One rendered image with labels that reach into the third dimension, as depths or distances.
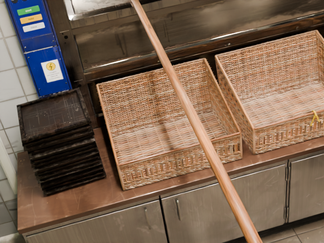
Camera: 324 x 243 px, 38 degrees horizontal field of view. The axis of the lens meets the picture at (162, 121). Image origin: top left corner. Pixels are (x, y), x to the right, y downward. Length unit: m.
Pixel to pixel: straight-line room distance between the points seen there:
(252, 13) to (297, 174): 0.79
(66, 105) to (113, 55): 0.34
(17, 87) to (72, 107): 0.34
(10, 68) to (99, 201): 0.72
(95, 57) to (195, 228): 0.93
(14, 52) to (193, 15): 0.83
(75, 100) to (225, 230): 0.95
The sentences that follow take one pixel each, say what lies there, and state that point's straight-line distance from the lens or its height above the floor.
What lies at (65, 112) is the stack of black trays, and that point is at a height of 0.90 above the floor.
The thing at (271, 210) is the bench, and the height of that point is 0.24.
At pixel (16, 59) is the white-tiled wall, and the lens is 2.22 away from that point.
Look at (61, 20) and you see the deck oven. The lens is 2.15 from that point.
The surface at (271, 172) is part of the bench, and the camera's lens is 2.21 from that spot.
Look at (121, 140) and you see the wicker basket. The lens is 2.32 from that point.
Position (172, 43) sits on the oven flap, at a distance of 2.27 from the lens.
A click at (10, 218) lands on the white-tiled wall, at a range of 2.82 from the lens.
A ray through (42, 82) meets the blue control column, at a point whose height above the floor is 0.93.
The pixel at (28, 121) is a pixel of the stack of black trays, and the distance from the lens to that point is 2.08.
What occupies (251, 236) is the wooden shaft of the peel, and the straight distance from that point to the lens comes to 1.07.
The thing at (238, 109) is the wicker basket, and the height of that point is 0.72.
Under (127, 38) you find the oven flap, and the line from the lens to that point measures 2.23.
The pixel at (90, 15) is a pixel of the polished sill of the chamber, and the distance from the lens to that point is 2.16.
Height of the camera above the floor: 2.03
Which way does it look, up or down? 37 degrees down
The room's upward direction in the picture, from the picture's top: 9 degrees counter-clockwise
